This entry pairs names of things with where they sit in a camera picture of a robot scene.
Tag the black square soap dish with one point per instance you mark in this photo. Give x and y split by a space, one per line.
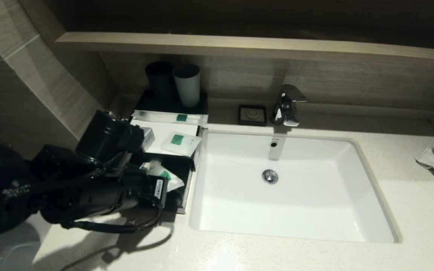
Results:
252 114

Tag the wooden wall shelf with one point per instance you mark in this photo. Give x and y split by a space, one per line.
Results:
239 45

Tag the white cup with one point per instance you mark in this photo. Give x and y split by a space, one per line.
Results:
187 90

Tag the white ceramic sink basin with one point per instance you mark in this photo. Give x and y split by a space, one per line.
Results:
296 210

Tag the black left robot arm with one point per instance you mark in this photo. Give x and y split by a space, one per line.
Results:
51 180

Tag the black amenity tray with packets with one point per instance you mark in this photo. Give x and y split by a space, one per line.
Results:
192 162

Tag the small packet green label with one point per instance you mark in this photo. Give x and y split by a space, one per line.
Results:
173 182
181 145

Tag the chrome sink faucet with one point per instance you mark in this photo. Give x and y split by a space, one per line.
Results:
288 109

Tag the chrome sink drain plug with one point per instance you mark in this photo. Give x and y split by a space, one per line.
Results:
270 176

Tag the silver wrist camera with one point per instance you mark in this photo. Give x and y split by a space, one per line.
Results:
148 138

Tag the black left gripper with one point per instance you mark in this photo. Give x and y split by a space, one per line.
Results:
145 192

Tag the white bathtub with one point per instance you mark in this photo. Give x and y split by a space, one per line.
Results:
13 248

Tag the dark metal cup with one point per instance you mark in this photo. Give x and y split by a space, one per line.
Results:
159 81

